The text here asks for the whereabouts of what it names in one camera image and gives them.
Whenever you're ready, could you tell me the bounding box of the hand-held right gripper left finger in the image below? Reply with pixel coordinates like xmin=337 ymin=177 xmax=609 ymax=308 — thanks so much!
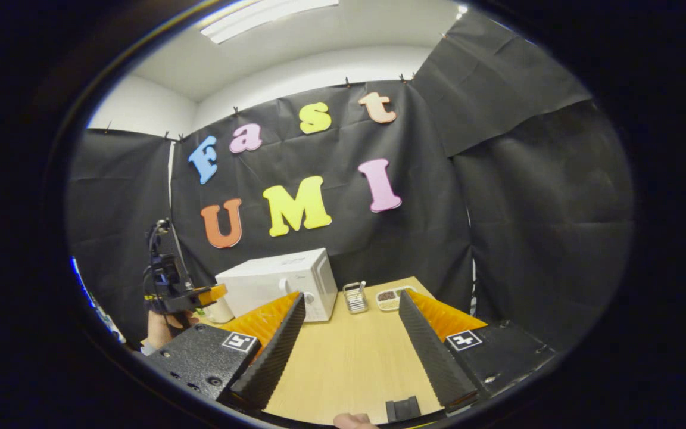
xmin=141 ymin=291 xmax=307 ymax=413

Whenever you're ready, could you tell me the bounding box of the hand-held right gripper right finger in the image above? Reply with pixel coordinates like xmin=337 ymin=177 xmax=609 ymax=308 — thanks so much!
xmin=398 ymin=290 xmax=558 ymax=414

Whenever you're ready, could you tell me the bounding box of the white microwave oven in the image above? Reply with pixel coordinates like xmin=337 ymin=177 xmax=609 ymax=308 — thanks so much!
xmin=215 ymin=248 xmax=339 ymax=323

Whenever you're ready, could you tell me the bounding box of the white toaster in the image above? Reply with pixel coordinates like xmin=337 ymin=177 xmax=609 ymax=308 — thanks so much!
xmin=202 ymin=297 xmax=236 ymax=325

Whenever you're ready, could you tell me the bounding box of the white divided tray of beans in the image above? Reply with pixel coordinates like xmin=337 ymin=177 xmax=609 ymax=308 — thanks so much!
xmin=376 ymin=286 xmax=419 ymax=312

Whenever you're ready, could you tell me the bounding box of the black backdrop cloth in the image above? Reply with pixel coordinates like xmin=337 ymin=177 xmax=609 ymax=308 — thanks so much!
xmin=66 ymin=11 xmax=635 ymax=349

